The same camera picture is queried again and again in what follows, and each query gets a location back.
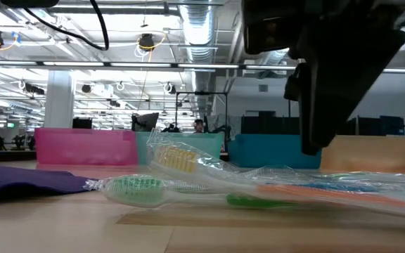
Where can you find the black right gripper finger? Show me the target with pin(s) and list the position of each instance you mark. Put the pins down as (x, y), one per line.
(325, 105)

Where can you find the yellow toothbrush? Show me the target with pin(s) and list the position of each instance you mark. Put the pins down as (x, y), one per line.
(329, 193)

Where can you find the green toothbrush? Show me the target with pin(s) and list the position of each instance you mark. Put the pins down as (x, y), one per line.
(135, 189)

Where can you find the pink plastic bin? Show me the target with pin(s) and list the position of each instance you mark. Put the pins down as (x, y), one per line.
(83, 147)

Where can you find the purple cloth mat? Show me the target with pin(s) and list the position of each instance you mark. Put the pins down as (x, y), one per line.
(30, 182)

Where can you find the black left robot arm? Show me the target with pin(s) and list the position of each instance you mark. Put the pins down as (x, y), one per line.
(30, 3)

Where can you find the pile of wrapped toothbrushes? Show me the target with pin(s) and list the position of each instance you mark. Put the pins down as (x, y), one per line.
(329, 186)

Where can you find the row of black monitors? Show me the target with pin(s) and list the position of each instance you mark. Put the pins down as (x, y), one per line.
(374, 126)
(265, 124)

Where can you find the orange plastic bin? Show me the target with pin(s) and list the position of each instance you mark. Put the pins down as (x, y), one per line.
(371, 154)

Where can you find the dark blue plastic bin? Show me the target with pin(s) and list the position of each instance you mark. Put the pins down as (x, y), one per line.
(269, 151)

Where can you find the light teal plastic bin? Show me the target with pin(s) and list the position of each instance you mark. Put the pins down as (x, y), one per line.
(209, 144)

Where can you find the person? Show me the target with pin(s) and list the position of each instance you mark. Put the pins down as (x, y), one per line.
(198, 126)

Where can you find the tilted black computer monitor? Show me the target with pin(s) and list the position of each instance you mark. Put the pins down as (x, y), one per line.
(146, 122)

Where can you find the long light strip bar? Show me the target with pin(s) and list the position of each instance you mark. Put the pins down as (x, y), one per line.
(83, 64)

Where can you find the white building column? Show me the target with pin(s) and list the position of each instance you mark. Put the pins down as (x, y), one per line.
(58, 105)

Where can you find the green exit sign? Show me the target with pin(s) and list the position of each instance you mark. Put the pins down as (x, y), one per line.
(11, 124)

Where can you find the silver ventilation duct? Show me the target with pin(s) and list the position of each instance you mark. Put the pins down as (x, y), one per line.
(273, 58)
(199, 35)

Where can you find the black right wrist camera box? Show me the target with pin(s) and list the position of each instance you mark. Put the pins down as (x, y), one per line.
(269, 24)

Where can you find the black rig frame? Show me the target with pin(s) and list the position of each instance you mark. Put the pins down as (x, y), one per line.
(202, 93)

